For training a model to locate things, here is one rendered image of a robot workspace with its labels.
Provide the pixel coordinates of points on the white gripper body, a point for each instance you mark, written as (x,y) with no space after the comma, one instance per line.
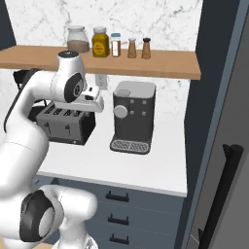
(92,105)

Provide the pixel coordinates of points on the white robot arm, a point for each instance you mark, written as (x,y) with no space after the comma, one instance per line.
(22,152)

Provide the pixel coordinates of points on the grey black toaster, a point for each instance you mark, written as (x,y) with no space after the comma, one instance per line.
(66,128)

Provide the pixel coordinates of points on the dark grey coffee machine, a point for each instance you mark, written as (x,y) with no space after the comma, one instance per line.
(134,120)

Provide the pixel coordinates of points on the yellow jar with black lid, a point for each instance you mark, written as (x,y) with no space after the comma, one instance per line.
(100,43)

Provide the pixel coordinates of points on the small red spice jar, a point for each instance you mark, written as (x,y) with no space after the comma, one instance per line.
(115,45)

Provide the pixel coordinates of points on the glass jar with brown contents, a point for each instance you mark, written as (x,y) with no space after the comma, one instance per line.
(78,40)

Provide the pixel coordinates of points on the brown shaker with grey cap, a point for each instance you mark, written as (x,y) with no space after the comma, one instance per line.
(132,49)

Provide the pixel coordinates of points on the brown shaker with black cap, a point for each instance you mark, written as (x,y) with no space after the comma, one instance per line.
(146,49)

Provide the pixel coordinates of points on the blue drawer front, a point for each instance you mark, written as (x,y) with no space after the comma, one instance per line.
(152,240)
(146,220)
(152,199)

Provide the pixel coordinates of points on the dark blue tall cabinet panel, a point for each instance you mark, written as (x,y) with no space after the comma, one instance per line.
(207,81)

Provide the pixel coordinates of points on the grey fridge door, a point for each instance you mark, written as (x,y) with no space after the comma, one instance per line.
(235,113)

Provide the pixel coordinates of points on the white wall socket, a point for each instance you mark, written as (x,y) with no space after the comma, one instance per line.
(101,81)

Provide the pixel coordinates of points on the wooden wall shelf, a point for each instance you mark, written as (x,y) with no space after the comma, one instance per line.
(136,66)

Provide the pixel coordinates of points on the dark blue wall cupboard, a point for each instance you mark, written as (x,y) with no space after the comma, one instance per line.
(6,22)

